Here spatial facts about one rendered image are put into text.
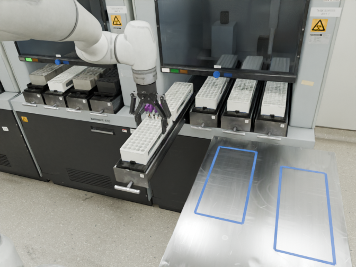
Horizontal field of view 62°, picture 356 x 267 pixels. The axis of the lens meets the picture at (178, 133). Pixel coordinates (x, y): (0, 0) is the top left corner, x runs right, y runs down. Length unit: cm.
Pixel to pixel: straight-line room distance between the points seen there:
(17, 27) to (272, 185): 81
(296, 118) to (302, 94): 12
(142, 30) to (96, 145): 96
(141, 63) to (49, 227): 141
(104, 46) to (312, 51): 79
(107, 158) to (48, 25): 133
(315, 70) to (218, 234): 80
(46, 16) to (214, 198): 67
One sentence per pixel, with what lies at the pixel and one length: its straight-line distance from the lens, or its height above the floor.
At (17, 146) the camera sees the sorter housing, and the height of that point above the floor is 37.
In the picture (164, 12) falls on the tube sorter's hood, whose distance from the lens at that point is 136.
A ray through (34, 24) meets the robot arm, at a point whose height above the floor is 140.
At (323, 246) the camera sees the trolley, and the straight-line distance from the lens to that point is 89.
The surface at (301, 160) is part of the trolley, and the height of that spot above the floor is 82.
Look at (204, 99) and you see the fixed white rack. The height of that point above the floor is 86.
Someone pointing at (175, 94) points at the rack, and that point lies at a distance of 146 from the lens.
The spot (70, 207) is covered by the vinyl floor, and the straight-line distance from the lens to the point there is 221.
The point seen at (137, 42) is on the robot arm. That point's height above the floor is 122.
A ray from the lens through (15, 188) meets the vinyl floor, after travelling 256.
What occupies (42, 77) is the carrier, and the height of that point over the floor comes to 87.
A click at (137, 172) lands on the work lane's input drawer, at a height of 81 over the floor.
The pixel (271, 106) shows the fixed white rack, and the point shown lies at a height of 86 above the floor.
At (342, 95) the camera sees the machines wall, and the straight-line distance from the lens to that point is 264.
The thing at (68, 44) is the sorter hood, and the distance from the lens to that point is 167.
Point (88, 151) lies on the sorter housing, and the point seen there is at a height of 44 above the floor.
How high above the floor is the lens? 150
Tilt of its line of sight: 34 degrees down
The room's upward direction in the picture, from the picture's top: 4 degrees counter-clockwise
